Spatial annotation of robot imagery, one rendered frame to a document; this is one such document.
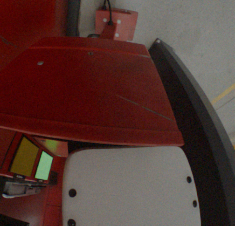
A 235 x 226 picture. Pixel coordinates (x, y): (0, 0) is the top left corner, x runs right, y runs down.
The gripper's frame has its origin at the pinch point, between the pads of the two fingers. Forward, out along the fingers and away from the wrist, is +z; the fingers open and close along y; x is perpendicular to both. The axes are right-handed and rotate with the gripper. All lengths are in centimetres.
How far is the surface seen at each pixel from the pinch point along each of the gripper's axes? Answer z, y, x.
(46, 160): -4.0, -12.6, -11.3
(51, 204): -26, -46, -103
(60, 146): -2.4, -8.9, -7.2
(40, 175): -6.9, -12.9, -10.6
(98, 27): 64, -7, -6
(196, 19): 70, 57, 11
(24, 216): -39, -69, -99
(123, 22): 62, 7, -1
